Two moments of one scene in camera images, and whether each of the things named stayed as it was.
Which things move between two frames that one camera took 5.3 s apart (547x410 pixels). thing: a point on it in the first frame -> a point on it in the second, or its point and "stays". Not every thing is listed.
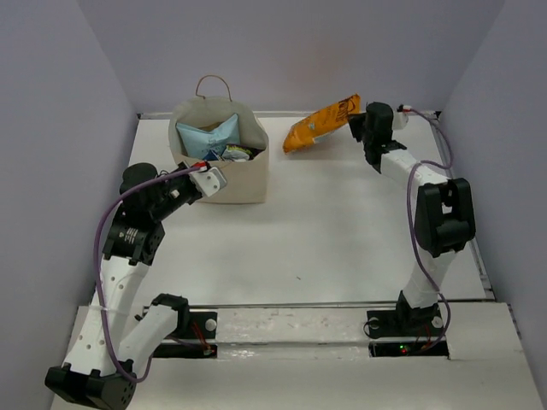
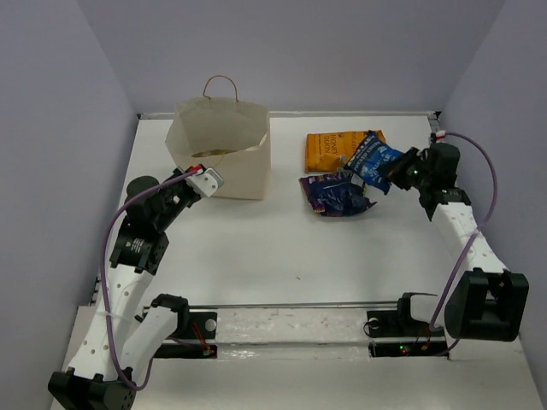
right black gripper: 356,120 -> 411,155
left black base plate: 202,325 stays
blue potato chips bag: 211,155 -> 373,160
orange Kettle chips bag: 304,131 -> 332,150
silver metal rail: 292,305 stays
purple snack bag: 238,153 -> 336,194
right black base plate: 410,322 stays
